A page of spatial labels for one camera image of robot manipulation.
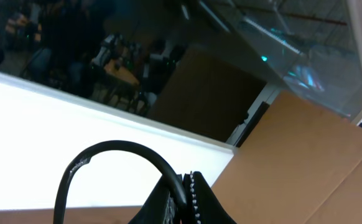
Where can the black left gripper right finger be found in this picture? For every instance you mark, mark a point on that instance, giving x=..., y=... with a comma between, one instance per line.
x=202, y=205

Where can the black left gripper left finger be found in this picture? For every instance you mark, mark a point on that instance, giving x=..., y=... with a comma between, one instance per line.
x=159, y=208

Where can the cardboard side panel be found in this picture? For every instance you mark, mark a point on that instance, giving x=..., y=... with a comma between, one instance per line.
x=301, y=164

